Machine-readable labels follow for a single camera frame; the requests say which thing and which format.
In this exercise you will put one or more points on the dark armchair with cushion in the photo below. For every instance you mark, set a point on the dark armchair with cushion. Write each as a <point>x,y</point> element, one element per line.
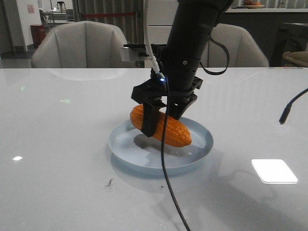
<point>290,37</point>

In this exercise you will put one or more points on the left beige upholstered chair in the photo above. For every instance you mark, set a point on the left beige upholstered chair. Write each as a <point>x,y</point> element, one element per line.
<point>84,44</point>

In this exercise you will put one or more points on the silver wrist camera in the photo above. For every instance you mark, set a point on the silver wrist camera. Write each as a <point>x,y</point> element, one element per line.
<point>134,52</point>

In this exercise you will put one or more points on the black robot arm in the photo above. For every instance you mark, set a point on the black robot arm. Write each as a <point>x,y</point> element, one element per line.
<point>191,30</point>

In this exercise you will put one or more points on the fruit bowl on counter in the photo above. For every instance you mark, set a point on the fruit bowl on counter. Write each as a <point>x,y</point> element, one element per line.
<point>251,4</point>

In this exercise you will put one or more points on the light blue round plate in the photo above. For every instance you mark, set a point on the light blue round plate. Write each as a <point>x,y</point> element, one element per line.
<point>143,154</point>

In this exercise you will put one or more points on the dark grey counter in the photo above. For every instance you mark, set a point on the dark grey counter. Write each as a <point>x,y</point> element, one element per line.
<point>263,24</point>

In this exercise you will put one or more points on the white cabinet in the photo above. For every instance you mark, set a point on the white cabinet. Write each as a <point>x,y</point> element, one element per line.
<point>159,19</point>

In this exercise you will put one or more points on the red trash bin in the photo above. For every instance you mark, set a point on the red trash bin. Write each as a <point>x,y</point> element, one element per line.
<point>38,34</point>

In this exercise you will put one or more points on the orange toy corn cob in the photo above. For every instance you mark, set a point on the orange toy corn cob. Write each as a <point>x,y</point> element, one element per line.
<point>177,134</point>

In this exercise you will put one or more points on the right beige upholstered chair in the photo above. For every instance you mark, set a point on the right beige upholstered chair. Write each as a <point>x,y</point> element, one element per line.
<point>242,48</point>

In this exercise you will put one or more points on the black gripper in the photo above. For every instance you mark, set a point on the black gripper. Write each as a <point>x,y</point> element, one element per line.
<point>182,81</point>

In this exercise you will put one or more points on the red barrier belt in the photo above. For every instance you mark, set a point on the red barrier belt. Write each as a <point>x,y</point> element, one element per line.
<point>105,15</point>

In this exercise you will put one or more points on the beige upholstered chair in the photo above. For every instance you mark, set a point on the beige upholstered chair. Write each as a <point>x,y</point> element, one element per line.
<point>84,44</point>
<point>242,48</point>

